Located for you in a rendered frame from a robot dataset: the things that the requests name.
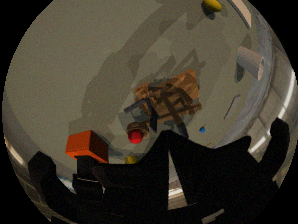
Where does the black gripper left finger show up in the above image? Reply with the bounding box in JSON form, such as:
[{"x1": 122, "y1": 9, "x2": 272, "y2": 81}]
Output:
[{"x1": 90, "y1": 131, "x2": 169, "y2": 208}]

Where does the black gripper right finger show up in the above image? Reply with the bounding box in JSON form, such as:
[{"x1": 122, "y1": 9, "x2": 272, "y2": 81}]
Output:
[{"x1": 166, "y1": 129, "x2": 251, "y2": 205}]

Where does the grey open cylinder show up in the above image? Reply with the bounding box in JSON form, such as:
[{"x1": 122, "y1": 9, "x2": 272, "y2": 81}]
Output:
[{"x1": 237, "y1": 45, "x2": 265, "y2": 80}]

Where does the olive yellow cup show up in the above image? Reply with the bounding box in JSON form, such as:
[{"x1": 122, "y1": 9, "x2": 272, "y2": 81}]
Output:
[{"x1": 125, "y1": 156, "x2": 140, "y2": 164}]

